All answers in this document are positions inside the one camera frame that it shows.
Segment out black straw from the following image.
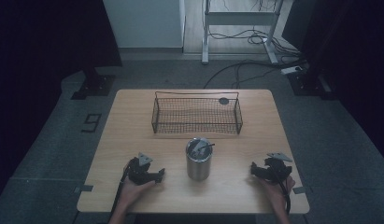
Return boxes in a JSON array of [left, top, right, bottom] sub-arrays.
[[197, 143, 216, 153]]

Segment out white power strip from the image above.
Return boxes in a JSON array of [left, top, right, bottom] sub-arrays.
[[280, 64, 304, 76]]

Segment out black stand base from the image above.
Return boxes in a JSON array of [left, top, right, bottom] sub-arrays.
[[70, 66, 117, 101], [287, 69, 337, 101]]

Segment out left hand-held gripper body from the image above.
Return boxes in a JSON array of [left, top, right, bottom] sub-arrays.
[[126, 151, 159, 187]]

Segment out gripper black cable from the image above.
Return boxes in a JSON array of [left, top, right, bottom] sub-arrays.
[[270, 164, 292, 217], [108, 161, 134, 220]]

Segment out person's right hand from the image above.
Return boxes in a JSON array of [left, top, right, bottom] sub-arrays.
[[260, 175, 296, 210]]

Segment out white wall panel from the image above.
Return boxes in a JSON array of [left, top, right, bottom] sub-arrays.
[[102, 0, 186, 49]]

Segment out stainless steel tumbler cup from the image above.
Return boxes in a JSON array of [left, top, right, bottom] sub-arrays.
[[185, 136, 214, 182]]

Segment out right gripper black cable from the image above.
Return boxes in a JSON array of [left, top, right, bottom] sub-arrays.
[[270, 164, 292, 217]]

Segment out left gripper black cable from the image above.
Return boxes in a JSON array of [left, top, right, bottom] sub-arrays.
[[108, 161, 134, 220]]

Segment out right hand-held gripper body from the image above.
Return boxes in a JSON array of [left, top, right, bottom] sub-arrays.
[[258, 151, 294, 184]]

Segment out white desk frame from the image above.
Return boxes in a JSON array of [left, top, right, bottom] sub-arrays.
[[201, 0, 286, 65]]

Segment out long black floor cable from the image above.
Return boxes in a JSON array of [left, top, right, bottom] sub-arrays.
[[203, 59, 307, 90]]

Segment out dark curtain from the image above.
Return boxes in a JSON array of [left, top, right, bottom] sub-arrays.
[[0, 0, 123, 200], [281, 0, 384, 162]]

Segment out tangled black cables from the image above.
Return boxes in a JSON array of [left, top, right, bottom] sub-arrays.
[[207, 27, 303, 58]]

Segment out person's left hand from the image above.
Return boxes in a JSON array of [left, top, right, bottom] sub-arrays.
[[117, 176, 157, 211]]

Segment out wire mesh basket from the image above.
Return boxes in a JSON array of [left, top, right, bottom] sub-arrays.
[[151, 91, 244, 135]]

